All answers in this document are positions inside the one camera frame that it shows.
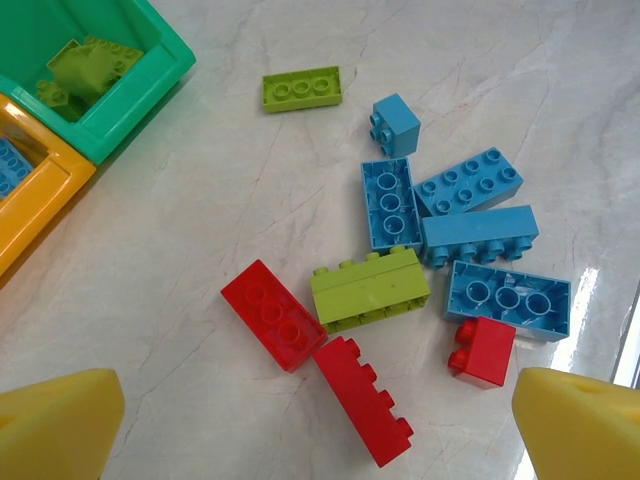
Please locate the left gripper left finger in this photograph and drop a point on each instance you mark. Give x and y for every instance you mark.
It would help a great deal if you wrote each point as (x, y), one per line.
(55, 425)

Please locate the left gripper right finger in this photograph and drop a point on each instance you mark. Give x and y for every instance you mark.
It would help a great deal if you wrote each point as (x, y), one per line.
(580, 430)

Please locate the small red lego brick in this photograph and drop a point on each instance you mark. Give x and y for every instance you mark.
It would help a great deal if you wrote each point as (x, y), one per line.
(482, 355)

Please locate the green lego brick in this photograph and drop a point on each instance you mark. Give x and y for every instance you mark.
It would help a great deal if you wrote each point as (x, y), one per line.
(120, 51)
(370, 297)
(82, 75)
(52, 97)
(301, 89)

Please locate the small blue lego brick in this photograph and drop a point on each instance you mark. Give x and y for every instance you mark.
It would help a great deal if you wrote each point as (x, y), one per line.
(395, 125)

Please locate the orange plastic bin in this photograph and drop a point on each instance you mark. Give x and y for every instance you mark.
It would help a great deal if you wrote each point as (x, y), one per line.
(35, 210)

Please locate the green plastic bin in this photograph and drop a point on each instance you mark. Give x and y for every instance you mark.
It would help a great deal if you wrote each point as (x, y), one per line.
(130, 100)

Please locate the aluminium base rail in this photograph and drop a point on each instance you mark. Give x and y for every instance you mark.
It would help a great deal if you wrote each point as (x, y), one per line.
(631, 350)

